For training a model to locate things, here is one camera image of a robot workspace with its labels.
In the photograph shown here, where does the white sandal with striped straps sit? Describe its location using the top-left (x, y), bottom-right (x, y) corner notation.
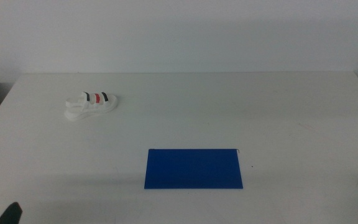
top-left (63, 91), bottom-right (119, 121)

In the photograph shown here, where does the blue rectangular mat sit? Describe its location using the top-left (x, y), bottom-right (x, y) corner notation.
top-left (144, 148), bottom-right (244, 190)

